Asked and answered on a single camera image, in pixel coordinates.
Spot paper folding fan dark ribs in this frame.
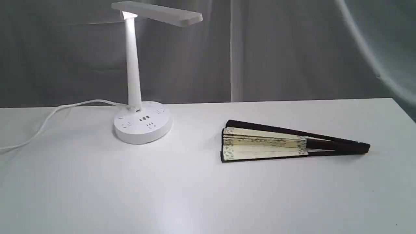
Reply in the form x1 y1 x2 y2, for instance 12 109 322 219
220 120 370 163

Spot white desk lamp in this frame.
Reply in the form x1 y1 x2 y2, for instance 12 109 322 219
111 1 203 145

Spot white power cord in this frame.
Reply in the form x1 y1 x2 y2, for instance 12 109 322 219
0 99 128 151

